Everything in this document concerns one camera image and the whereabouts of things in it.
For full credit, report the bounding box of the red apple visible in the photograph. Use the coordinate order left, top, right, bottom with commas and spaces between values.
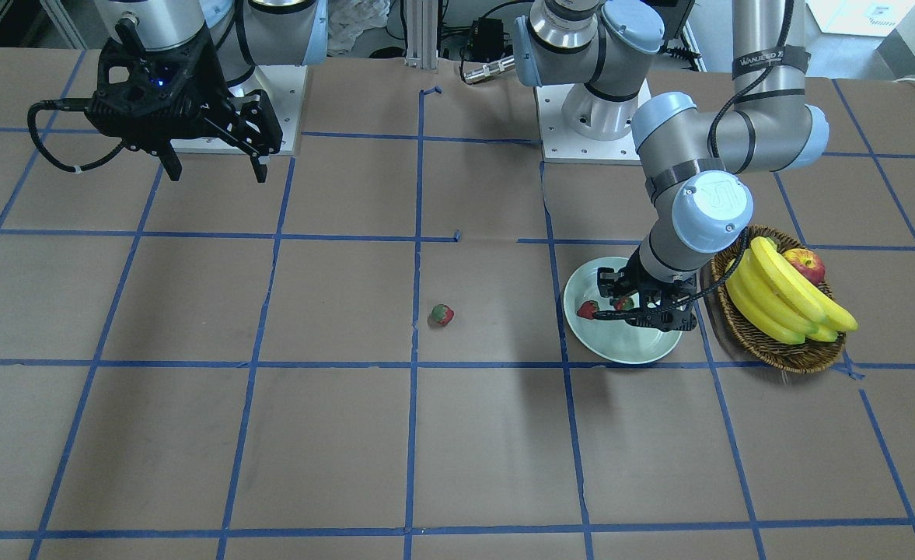
783, 247, 826, 286

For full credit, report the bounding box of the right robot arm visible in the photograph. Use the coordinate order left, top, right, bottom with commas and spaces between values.
84, 1, 328, 182

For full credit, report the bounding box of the wicker basket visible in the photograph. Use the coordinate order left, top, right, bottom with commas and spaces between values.
702, 224, 847, 373

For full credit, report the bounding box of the aluminium frame post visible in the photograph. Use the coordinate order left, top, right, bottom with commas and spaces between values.
400, 0, 442, 73

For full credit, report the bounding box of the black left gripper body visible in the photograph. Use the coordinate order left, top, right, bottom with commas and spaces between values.
595, 252, 697, 332

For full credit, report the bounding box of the light green plate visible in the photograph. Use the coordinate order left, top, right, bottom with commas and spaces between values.
563, 256, 683, 364

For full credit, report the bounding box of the red strawberry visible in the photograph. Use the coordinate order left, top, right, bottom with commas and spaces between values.
613, 296, 636, 311
575, 300, 600, 321

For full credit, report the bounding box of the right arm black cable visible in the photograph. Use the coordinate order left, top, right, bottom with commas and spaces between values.
27, 101, 127, 173

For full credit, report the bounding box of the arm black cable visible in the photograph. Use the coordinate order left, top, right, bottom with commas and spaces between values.
27, 101, 127, 173
593, 0, 796, 320

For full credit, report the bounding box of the strawberry with green top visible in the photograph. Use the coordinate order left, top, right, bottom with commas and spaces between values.
428, 303, 455, 327

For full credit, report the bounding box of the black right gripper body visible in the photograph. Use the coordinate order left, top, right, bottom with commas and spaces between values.
84, 23, 283, 160

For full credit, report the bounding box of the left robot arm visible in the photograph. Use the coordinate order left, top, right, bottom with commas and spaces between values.
512, 1, 829, 332

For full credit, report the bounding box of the yellow banana bunch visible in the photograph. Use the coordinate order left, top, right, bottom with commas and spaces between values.
715, 236, 859, 346

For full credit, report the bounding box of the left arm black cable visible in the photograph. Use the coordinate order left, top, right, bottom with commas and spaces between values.
593, 0, 796, 320

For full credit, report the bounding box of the red strawberry front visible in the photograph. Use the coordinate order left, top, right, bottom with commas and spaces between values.
613, 296, 636, 311

